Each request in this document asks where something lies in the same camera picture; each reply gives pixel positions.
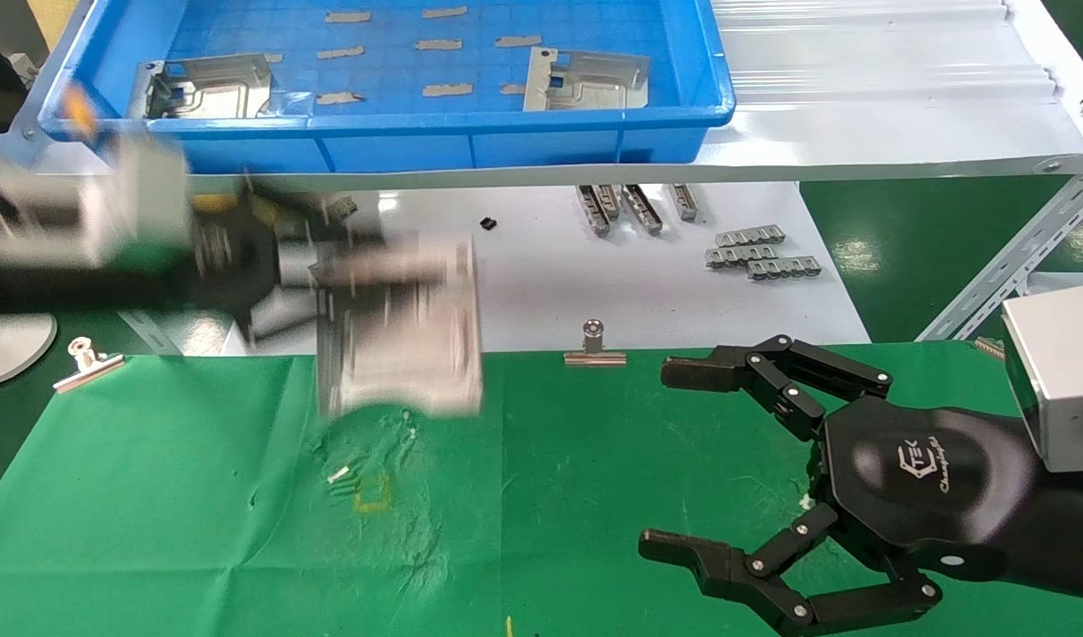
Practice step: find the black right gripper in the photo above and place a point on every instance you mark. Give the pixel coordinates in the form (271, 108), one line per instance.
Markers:
(922, 478)

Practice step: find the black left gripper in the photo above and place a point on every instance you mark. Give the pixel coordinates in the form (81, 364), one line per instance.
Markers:
(227, 265)

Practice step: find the silver metal plate part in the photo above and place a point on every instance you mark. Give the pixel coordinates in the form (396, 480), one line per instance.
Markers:
(409, 354)
(223, 93)
(595, 88)

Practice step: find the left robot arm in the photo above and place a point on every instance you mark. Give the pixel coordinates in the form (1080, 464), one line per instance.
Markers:
(64, 287)

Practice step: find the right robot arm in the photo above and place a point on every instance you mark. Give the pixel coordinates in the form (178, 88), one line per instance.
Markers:
(1068, 531)

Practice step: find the grey slotted connector part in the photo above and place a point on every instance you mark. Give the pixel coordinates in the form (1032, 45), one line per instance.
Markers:
(342, 208)
(750, 236)
(732, 257)
(641, 209)
(592, 211)
(685, 202)
(785, 267)
(609, 200)

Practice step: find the blue plastic bin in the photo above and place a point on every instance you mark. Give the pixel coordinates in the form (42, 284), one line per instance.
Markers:
(506, 150)

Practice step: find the silver binder clip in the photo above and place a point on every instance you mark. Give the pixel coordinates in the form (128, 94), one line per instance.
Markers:
(88, 373)
(595, 357)

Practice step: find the green cloth mat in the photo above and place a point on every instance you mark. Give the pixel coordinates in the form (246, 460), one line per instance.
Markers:
(550, 495)

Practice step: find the grey tape strip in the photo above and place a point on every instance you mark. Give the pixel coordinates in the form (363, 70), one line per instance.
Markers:
(511, 88)
(347, 16)

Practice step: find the white metal shelf board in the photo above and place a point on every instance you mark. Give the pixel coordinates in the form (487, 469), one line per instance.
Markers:
(860, 106)

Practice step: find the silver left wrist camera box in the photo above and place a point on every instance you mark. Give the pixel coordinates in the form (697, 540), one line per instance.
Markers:
(143, 203)

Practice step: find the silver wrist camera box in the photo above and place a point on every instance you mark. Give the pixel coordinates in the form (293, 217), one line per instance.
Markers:
(1063, 372)
(143, 203)

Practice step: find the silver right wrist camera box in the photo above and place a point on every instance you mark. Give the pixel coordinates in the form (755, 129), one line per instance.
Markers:
(1063, 372)

